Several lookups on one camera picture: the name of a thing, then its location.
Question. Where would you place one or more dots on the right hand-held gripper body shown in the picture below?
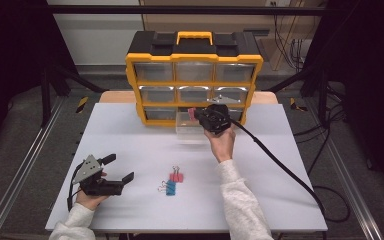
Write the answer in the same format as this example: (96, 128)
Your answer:
(215, 120)

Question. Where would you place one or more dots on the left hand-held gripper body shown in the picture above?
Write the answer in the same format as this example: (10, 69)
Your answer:
(91, 181)

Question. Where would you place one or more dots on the pink binder clip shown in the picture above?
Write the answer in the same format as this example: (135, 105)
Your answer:
(191, 114)
(176, 177)

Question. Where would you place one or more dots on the clear plastic drawer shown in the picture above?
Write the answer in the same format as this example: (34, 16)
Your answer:
(186, 133)

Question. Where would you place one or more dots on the blue binder clip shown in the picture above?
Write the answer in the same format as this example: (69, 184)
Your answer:
(171, 188)

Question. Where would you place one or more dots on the yellow black drawer organizer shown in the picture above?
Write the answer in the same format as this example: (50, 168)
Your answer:
(193, 57)

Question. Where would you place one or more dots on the person's left hand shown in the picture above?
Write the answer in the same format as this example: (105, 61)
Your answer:
(90, 201)

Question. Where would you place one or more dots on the person's right hand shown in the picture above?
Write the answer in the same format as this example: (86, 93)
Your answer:
(222, 143)

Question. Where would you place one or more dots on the yellow black striped tape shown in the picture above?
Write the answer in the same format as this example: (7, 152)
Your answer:
(82, 104)
(295, 105)

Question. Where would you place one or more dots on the grid of clear drawers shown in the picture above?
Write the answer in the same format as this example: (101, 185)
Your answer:
(153, 71)

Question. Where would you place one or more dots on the wooden board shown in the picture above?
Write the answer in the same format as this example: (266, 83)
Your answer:
(120, 97)

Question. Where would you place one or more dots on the black metal stand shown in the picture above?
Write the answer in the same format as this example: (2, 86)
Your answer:
(323, 93)
(46, 90)

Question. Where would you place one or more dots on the light wooden cabinet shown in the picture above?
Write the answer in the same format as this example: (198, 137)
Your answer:
(233, 23)

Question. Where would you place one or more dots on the white power socket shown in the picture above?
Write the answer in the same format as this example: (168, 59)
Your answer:
(276, 3)

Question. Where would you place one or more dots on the black metal crossbar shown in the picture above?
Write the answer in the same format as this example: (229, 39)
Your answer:
(113, 10)

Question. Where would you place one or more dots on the dark curtain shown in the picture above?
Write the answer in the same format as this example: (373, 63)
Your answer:
(373, 83)
(10, 50)

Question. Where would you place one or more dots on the aluminium floor rail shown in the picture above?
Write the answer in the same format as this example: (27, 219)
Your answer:
(356, 200)
(16, 180)

